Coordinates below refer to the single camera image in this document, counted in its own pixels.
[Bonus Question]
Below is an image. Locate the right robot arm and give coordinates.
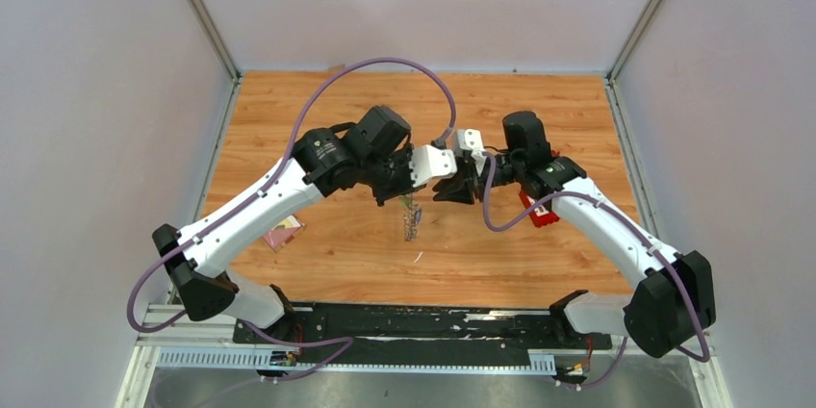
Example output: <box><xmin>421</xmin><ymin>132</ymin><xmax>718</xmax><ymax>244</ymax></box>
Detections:
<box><xmin>412</xmin><ymin>111</ymin><xmax>716</xmax><ymax>362</ymax></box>

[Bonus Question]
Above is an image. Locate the white slotted cable duct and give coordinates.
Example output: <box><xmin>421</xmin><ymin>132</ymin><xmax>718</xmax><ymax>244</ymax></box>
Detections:
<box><xmin>156</xmin><ymin>345</ymin><xmax>557</xmax><ymax>376</ymax></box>

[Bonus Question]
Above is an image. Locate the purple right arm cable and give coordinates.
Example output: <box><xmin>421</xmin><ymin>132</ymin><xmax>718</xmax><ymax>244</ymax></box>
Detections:
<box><xmin>481</xmin><ymin>151</ymin><xmax>712</xmax><ymax>365</ymax></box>

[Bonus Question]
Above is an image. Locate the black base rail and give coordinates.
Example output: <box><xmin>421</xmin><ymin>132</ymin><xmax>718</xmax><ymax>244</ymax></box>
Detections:
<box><xmin>265</xmin><ymin>302</ymin><xmax>612</xmax><ymax>366</ymax></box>

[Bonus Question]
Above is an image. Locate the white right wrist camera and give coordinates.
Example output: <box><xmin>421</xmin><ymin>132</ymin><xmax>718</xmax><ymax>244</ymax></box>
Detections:
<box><xmin>453</xmin><ymin>129</ymin><xmax>486</xmax><ymax>174</ymax></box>

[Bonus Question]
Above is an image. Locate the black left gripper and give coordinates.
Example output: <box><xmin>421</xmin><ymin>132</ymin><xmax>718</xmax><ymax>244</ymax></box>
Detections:
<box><xmin>361</xmin><ymin>144</ymin><xmax>430</xmax><ymax>209</ymax></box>

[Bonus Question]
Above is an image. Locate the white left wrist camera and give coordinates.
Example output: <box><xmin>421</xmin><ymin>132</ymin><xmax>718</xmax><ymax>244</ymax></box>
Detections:
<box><xmin>409</xmin><ymin>145</ymin><xmax>457</xmax><ymax>189</ymax></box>

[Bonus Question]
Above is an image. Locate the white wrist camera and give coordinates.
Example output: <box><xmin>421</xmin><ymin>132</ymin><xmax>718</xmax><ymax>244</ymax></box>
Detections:
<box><xmin>453</xmin><ymin>129</ymin><xmax>486</xmax><ymax>174</ymax></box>
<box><xmin>409</xmin><ymin>145</ymin><xmax>457</xmax><ymax>189</ymax></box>

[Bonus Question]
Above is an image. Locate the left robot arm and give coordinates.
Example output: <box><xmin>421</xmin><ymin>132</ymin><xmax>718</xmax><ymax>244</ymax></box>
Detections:
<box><xmin>152</xmin><ymin>106</ymin><xmax>437</xmax><ymax>344</ymax></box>

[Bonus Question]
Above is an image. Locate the red playing card box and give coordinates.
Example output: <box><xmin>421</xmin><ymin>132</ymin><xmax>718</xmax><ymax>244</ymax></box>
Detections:
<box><xmin>262</xmin><ymin>216</ymin><xmax>305</xmax><ymax>252</ymax></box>

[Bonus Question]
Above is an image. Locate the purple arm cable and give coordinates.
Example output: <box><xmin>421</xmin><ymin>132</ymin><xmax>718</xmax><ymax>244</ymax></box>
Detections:
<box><xmin>481</xmin><ymin>151</ymin><xmax>712</xmax><ymax>365</ymax></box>
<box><xmin>126</xmin><ymin>57</ymin><xmax>458</xmax><ymax>335</ymax></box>

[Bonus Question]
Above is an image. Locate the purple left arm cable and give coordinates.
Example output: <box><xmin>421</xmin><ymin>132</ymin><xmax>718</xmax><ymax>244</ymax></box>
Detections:
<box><xmin>126</xmin><ymin>57</ymin><xmax>458</xmax><ymax>335</ymax></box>

